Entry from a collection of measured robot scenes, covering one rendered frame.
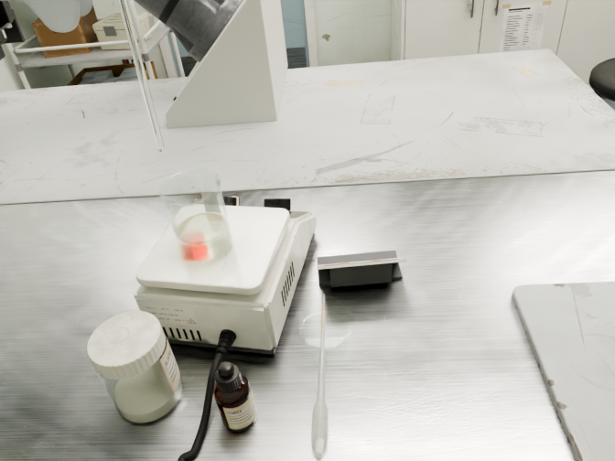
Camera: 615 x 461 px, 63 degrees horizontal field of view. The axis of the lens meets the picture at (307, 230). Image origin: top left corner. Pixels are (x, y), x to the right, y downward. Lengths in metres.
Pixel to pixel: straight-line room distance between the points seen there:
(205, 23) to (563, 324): 0.73
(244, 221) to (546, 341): 0.30
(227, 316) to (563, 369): 0.29
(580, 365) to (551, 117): 0.50
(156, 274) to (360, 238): 0.25
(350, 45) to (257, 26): 2.65
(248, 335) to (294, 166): 0.36
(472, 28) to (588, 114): 2.06
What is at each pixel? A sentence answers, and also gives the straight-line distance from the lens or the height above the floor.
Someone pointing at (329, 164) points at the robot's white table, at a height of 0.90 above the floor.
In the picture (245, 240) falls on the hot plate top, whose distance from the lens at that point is 0.48.
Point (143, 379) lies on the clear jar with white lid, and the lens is 0.44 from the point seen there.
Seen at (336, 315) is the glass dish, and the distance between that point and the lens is 0.52.
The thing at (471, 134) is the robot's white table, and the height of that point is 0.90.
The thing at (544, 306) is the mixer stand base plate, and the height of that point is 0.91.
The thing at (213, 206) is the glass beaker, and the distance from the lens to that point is 0.44.
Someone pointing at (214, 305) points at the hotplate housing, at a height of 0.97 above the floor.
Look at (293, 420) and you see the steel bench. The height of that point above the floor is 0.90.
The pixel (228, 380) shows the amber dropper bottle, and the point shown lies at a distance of 0.41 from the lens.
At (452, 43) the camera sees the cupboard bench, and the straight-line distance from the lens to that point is 2.95.
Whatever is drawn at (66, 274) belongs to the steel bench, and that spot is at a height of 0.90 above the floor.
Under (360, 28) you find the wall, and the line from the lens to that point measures 3.46.
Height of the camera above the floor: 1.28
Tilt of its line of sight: 37 degrees down
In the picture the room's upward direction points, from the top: 7 degrees counter-clockwise
